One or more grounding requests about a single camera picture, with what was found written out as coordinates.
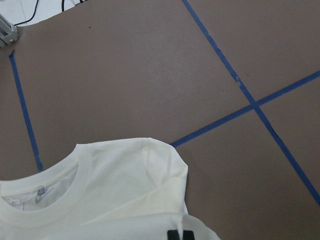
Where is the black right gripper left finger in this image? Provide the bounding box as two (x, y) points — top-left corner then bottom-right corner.
(167, 226), (179, 240)

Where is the aluminium frame post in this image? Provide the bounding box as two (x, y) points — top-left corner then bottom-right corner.
(0, 15), (19, 49)

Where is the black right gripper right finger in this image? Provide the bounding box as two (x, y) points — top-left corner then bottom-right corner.
(182, 224), (195, 240)

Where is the cream long-sleeve cat shirt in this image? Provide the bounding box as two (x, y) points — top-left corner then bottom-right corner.
(0, 137), (218, 240)

